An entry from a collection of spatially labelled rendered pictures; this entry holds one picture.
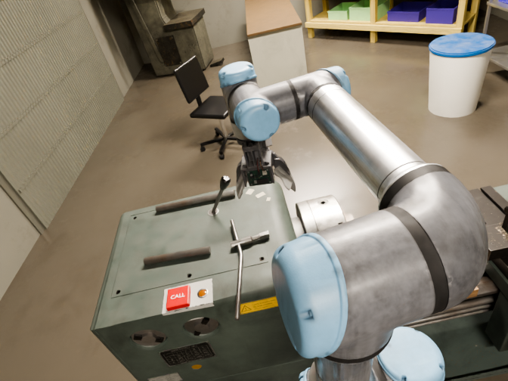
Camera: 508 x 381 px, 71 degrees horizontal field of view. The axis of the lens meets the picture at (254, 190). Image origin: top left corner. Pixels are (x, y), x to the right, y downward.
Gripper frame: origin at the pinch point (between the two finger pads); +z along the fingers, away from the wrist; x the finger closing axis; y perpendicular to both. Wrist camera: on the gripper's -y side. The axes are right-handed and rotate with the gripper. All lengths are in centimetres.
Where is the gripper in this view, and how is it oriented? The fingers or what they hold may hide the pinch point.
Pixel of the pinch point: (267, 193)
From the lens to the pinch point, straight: 94.5
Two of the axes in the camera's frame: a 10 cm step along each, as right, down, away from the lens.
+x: 9.8, -1.3, -1.7
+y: -0.5, 6.4, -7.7
